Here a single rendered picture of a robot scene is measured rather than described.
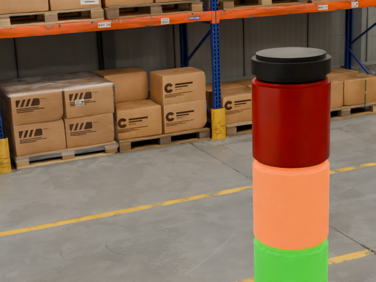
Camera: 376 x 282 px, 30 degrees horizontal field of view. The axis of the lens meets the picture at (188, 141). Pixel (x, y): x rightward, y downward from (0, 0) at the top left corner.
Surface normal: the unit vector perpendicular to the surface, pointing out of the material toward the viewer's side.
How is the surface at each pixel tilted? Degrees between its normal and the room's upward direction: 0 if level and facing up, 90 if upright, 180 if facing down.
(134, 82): 89
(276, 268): 90
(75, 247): 0
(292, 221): 90
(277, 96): 90
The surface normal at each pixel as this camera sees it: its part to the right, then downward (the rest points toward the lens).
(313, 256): 0.47, 0.22
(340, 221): -0.04, -0.96
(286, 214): -0.29, 0.27
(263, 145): -0.72, 0.22
